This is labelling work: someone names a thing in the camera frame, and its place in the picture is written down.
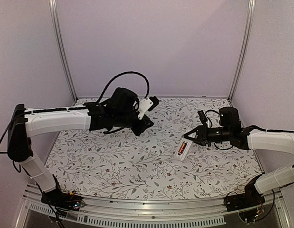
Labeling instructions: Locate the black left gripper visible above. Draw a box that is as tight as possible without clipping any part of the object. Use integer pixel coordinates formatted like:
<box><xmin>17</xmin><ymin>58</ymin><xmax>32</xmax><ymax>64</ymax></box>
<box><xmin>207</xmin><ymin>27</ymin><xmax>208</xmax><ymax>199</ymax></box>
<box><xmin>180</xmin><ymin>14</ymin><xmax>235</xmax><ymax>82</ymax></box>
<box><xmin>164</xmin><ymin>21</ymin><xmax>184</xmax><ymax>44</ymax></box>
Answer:
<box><xmin>114</xmin><ymin>111</ymin><xmax>154</xmax><ymax>137</ymax></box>

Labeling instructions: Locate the aluminium table edge rail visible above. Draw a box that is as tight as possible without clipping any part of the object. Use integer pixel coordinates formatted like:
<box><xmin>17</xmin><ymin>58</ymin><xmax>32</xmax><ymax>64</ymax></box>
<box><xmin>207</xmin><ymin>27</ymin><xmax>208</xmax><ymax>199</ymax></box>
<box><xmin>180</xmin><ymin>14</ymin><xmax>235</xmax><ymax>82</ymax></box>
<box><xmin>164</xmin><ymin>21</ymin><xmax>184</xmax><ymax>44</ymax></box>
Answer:
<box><xmin>16</xmin><ymin>184</ymin><xmax>294</xmax><ymax>228</ymax></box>

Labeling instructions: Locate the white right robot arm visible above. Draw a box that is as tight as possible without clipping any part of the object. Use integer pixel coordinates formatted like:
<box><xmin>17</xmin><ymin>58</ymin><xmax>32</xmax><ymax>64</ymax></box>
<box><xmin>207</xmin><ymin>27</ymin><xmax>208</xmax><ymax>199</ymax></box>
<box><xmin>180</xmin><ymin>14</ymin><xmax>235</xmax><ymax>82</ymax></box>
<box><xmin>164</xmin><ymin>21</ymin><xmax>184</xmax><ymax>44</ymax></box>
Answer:
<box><xmin>175</xmin><ymin>107</ymin><xmax>294</xmax><ymax>207</ymax></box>

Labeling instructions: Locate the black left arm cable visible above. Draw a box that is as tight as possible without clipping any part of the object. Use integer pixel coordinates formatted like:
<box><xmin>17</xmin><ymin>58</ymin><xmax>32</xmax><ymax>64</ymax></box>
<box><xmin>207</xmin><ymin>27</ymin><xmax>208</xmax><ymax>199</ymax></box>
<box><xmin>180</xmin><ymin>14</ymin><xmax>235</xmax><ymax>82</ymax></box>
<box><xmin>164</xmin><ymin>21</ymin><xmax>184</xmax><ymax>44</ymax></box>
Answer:
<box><xmin>98</xmin><ymin>71</ymin><xmax>150</xmax><ymax>103</ymax></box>

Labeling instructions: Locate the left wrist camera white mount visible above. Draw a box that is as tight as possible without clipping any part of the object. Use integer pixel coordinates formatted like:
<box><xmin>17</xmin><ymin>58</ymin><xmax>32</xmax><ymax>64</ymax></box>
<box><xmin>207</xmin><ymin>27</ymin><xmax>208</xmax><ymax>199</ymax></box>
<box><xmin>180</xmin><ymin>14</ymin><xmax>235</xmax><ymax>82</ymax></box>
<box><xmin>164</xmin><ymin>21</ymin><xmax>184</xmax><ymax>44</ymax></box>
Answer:
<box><xmin>137</xmin><ymin>96</ymin><xmax>159</xmax><ymax>120</ymax></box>

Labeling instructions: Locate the floral patterned table mat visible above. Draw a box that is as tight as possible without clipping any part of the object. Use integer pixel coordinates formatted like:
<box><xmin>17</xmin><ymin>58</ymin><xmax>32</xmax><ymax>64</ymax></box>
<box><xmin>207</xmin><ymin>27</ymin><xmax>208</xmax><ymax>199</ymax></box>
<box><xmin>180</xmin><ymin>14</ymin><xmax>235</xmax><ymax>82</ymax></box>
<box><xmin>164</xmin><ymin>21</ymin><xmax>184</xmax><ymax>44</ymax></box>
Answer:
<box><xmin>46</xmin><ymin>98</ymin><xmax>261</xmax><ymax>200</ymax></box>

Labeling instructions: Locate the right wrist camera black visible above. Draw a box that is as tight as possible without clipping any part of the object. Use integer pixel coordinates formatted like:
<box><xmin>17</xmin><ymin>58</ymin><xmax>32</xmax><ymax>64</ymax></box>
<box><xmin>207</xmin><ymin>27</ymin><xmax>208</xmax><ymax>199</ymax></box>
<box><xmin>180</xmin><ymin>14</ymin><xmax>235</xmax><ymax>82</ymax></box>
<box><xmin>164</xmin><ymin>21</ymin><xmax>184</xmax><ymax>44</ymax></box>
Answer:
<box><xmin>198</xmin><ymin>110</ymin><xmax>209</xmax><ymax>125</ymax></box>

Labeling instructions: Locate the orange AAA battery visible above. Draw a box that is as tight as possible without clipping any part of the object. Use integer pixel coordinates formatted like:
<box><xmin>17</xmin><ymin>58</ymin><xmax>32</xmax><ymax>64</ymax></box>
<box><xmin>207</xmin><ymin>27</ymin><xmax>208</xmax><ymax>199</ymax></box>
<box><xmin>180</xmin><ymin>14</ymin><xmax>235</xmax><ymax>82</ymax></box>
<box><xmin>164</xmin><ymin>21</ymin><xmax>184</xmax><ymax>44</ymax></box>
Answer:
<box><xmin>178</xmin><ymin>143</ymin><xmax>183</xmax><ymax>155</ymax></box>

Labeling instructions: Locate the left aluminium frame post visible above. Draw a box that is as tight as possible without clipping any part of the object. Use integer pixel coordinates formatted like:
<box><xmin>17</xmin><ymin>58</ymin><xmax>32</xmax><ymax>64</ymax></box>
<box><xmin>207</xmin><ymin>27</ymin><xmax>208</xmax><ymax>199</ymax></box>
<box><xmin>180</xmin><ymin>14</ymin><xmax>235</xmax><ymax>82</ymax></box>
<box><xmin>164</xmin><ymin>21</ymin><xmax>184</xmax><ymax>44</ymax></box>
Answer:
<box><xmin>48</xmin><ymin>0</ymin><xmax>78</xmax><ymax>101</ymax></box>

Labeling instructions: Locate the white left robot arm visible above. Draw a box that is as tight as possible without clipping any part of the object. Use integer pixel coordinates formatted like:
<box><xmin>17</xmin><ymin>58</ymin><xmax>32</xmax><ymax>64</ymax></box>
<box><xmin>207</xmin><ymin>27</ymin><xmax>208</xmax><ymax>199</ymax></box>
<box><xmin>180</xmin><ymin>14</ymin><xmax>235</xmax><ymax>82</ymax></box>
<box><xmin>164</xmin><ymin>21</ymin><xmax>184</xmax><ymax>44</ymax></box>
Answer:
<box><xmin>3</xmin><ymin>87</ymin><xmax>159</xmax><ymax>206</ymax></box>

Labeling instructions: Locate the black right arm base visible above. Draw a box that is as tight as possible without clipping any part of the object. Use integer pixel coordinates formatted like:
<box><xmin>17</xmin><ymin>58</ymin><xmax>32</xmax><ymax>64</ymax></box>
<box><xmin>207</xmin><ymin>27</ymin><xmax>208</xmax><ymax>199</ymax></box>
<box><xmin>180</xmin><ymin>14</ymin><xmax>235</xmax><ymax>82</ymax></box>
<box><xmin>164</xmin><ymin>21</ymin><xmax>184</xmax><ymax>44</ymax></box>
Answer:
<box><xmin>224</xmin><ymin>174</ymin><xmax>265</xmax><ymax>212</ymax></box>

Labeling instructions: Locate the aluminium frame post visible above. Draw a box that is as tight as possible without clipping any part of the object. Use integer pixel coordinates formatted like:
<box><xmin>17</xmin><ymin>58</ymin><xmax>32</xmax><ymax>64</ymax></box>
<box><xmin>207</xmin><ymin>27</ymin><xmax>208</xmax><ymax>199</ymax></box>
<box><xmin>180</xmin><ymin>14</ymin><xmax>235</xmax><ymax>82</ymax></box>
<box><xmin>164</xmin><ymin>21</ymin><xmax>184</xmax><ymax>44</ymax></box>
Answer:
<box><xmin>228</xmin><ymin>0</ymin><xmax>256</xmax><ymax>102</ymax></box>
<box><xmin>48</xmin><ymin>0</ymin><xmax>78</xmax><ymax>101</ymax></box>

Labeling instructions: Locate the right aluminium frame post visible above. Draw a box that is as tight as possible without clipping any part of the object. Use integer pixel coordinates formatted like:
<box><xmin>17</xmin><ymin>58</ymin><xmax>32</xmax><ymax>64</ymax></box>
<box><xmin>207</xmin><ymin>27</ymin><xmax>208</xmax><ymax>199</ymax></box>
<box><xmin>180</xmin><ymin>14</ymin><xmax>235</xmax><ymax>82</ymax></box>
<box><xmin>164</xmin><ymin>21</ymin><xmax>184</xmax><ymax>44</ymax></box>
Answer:
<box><xmin>228</xmin><ymin>0</ymin><xmax>256</xmax><ymax>102</ymax></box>

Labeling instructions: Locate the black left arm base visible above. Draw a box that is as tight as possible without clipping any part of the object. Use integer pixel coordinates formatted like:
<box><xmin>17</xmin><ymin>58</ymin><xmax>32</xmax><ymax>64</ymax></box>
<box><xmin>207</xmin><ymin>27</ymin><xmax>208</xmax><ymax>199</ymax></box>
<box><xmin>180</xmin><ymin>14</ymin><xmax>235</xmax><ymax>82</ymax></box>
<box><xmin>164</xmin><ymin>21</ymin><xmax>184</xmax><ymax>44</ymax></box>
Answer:
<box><xmin>41</xmin><ymin>183</ymin><xmax>85</xmax><ymax>211</ymax></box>

